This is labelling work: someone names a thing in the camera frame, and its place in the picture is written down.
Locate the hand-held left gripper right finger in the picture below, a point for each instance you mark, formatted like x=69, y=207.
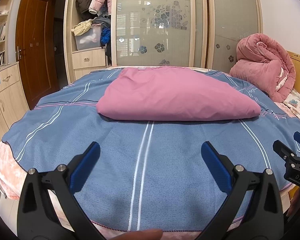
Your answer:
x=216, y=165

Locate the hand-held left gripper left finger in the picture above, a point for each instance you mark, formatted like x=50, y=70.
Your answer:
x=86, y=165

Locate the pink and white hooded jacket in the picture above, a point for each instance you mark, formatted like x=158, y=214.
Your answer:
x=175, y=97

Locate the person's right hand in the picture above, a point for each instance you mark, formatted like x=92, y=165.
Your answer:
x=298, y=200

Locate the person's left hand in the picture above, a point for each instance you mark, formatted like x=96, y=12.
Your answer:
x=140, y=235

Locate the blue striped bed cover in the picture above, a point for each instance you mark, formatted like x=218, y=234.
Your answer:
x=115, y=155

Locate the white floral blanket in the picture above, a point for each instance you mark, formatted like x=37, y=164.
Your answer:
x=298, y=107

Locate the peach floral bed sheet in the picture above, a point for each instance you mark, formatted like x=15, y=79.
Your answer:
x=7, y=175

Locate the pink rolled quilt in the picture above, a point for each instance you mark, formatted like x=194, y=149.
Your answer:
x=260, y=67

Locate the light wooden drawer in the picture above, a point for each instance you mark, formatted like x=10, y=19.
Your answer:
x=88, y=58
x=90, y=73

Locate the light wooden bookcase cabinet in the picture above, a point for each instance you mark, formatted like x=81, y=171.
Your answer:
x=7, y=100

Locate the brown wooden door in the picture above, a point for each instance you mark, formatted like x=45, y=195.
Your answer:
x=37, y=50

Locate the translucent storage box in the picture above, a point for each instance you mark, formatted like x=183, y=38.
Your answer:
x=88, y=40

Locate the blue garment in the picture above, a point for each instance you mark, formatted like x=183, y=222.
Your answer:
x=105, y=36

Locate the cream crumpled cloth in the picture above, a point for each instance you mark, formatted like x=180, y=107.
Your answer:
x=81, y=27

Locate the frosted floral sliding door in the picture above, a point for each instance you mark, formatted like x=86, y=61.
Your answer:
x=160, y=30
x=235, y=17

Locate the grey folded cloth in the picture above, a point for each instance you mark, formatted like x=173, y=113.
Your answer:
x=101, y=21

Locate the light wooden wardrobe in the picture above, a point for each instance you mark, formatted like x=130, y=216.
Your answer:
x=68, y=17

